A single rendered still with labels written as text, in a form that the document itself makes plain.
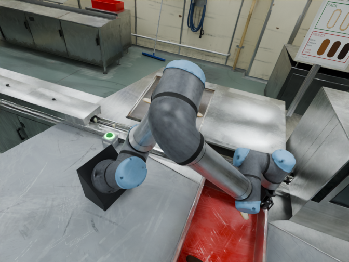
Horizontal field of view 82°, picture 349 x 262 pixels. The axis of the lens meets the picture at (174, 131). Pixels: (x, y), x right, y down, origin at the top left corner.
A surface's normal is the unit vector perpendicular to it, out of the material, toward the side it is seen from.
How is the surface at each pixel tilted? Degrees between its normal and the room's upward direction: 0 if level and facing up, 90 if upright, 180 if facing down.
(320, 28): 90
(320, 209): 91
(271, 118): 10
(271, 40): 90
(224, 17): 90
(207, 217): 0
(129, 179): 50
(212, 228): 0
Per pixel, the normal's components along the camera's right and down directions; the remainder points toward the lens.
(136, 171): 0.65, -0.11
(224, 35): -0.33, 0.59
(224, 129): 0.04, -0.65
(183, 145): 0.16, 0.33
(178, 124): 0.18, 0.06
